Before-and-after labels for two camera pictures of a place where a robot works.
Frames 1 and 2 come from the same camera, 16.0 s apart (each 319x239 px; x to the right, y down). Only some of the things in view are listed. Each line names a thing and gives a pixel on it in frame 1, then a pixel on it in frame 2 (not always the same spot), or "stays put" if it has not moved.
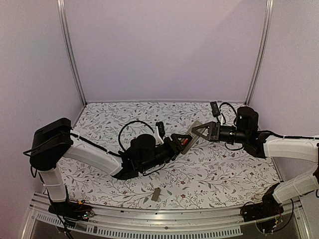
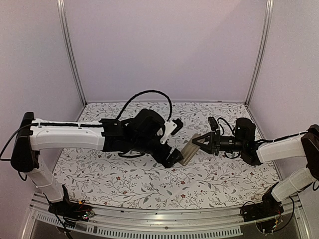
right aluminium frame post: [269, 13] stays put
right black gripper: [215, 131] -> [215, 142]
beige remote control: [194, 138] -> [189, 151]
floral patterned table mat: [213, 175] stays put
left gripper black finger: [175, 137] -> [174, 157]
